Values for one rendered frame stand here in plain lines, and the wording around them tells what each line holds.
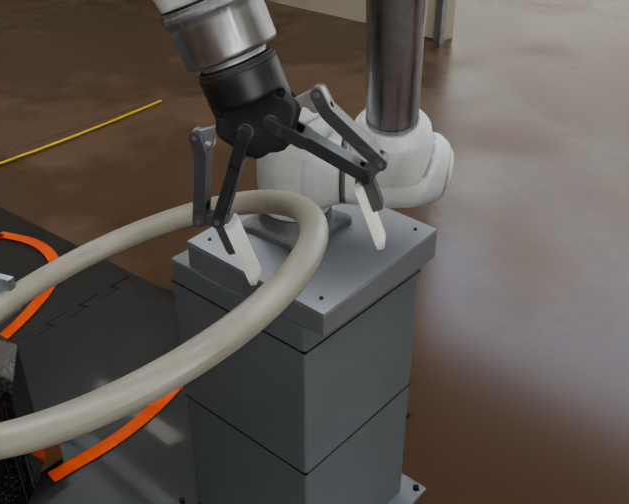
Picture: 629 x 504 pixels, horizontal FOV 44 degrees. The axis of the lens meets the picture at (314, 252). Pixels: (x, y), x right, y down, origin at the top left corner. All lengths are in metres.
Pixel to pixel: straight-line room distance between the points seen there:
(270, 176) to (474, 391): 1.29
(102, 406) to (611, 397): 2.22
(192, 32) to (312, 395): 1.07
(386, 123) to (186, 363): 0.90
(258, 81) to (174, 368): 0.26
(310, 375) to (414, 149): 0.50
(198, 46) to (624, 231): 3.11
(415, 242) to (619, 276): 1.78
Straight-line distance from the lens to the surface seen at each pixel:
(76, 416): 0.65
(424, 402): 2.55
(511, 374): 2.71
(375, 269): 1.57
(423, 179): 1.53
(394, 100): 1.42
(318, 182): 1.55
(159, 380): 0.64
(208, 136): 0.75
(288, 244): 1.61
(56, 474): 2.41
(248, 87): 0.70
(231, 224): 0.77
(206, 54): 0.69
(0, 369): 1.82
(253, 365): 1.69
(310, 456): 1.75
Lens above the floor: 1.71
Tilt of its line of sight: 32 degrees down
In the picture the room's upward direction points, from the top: straight up
